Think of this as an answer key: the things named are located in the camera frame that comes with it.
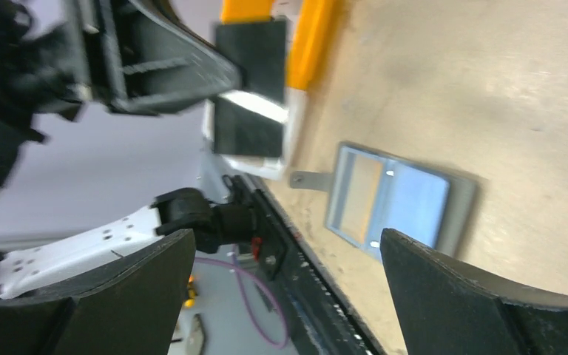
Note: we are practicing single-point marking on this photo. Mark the grey magnetic stripe card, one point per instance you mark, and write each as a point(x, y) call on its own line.
point(258, 49)

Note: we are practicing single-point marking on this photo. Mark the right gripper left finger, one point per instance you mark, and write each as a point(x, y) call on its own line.
point(128, 306)

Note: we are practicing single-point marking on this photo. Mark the yellow plastic bin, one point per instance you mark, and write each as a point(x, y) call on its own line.
point(310, 36)

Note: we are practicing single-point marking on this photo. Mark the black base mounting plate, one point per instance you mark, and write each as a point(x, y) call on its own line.
point(319, 318)

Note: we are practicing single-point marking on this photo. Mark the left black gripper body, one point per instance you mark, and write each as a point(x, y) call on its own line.
point(59, 70)

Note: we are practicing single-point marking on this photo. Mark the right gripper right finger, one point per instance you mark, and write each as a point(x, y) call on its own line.
point(447, 306)

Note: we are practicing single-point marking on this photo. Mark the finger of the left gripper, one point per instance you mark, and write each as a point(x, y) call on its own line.
point(154, 63)

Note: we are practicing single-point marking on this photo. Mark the grey card holder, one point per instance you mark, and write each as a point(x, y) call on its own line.
point(427, 202)

